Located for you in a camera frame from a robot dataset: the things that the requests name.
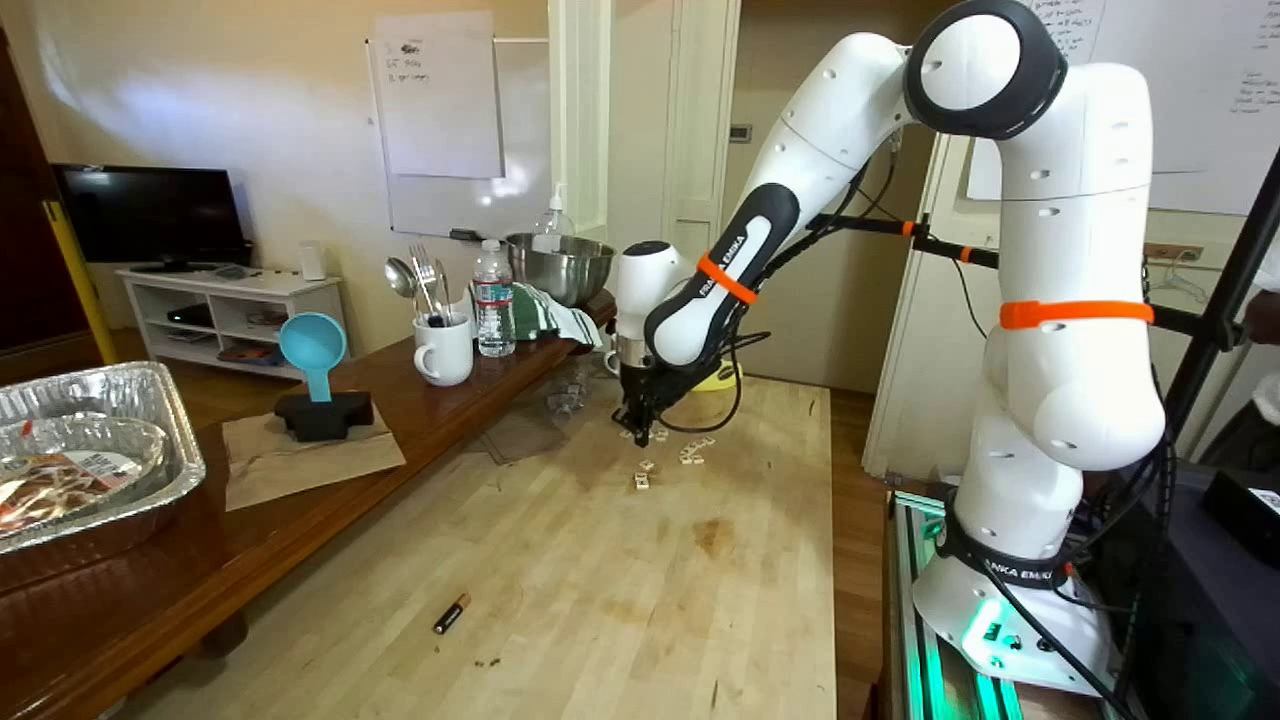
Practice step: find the metal ladle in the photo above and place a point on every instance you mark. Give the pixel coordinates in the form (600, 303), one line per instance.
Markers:
(403, 276)

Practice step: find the steel mixing bowl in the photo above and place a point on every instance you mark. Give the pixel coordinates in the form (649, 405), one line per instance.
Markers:
(566, 269)

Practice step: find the black marker pen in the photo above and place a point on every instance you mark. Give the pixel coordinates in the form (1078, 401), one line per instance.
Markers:
(451, 616)

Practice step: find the red white food packet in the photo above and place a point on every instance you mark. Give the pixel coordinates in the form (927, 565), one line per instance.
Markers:
(63, 482)

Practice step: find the yellow banana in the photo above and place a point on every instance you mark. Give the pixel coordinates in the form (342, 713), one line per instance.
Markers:
(723, 382)

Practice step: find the brown wooden table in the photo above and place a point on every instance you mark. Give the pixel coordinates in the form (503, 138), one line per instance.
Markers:
(163, 587)

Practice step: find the clear water bottle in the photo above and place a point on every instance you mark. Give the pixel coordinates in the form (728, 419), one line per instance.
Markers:
(494, 304)

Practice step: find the black tripod pole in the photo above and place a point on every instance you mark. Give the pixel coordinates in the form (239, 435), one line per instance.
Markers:
(1220, 290)

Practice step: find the small wall whiteboard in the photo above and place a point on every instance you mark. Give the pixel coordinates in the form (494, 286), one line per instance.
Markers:
(524, 135)

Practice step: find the black flat television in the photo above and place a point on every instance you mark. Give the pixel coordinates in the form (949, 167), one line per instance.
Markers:
(154, 214)

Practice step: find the black metal bar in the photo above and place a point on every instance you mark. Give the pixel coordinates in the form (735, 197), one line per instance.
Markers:
(940, 247)

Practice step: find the cream letter tile M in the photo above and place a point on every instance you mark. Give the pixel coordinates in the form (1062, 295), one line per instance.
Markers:
(685, 461)

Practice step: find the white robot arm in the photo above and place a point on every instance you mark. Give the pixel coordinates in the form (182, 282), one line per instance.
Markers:
(1066, 203)

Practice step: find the white ceramic mug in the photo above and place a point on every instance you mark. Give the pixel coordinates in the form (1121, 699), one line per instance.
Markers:
(446, 357)

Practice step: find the black block base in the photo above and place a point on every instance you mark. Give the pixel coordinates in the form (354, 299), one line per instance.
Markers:
(324, 419)

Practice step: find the wall switch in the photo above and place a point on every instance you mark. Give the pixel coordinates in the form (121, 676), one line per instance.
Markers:
(738, 135)

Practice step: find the clear pump sanitizer bottle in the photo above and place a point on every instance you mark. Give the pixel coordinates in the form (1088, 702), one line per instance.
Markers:
(549, 230)

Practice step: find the crushed clear plastic bottle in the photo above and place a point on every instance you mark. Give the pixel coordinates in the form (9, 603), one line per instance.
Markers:
(566, 394)

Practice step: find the white television stand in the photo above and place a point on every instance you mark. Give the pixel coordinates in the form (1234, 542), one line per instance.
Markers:
(240, 323)

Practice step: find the black computer case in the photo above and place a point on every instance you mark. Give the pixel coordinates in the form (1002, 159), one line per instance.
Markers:
(1201, 625)

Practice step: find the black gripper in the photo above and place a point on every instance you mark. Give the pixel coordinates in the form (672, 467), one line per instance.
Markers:
(649, 391)

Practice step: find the white paper sheet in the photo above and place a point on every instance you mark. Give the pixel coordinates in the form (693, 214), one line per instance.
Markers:
(436, 103)

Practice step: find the green striped white towel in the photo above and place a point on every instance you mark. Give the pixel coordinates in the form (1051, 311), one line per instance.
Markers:
(553, 319)

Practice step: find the aluminium foil tray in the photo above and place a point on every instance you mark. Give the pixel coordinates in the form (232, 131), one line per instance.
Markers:
(163, 401)

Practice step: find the white door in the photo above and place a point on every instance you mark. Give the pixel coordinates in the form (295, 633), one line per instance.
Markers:
(667, 135)

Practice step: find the brown cardboard sheet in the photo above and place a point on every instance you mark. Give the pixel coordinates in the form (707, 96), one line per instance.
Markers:
(287, 467)

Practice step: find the white tall cabinet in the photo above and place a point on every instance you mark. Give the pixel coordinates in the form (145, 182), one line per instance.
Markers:
(921, 385)

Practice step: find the large wall whiteboard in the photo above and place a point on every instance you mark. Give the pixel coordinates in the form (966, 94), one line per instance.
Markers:
(1220, 106)

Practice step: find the metal spoon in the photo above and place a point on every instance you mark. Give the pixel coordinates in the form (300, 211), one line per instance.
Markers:
(428, 276)

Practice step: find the cream letter tile H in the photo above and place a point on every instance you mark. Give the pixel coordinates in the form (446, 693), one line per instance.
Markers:
(640, 482)

